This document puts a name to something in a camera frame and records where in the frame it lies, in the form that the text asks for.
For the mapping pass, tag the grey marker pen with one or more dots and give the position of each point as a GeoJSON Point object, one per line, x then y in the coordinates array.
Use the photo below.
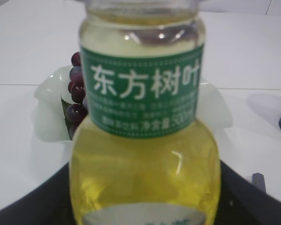
{"type": "Point", "coordinates": [259, 182]}

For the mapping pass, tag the artificial red grape bunch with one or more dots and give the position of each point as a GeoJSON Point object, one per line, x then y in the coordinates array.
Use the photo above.
{"type": "Point", "coordinates": [75, 112]}

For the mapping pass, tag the green scalloped glass plate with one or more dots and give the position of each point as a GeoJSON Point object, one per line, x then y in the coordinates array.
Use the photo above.
{"type": "Point", "coordinates": [50, 125]}

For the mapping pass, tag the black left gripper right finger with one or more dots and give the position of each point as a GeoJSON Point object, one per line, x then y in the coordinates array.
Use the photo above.
{"type": "Point", "coordinates": [241, 203]}

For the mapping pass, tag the yellow tea bottle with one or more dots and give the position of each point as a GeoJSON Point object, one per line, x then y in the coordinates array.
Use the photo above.
{"type": "Point", "coordinates": [141, 157]}

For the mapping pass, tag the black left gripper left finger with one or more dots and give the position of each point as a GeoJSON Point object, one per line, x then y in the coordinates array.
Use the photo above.
{"type": "Point", "coordinates": [40, 205]}

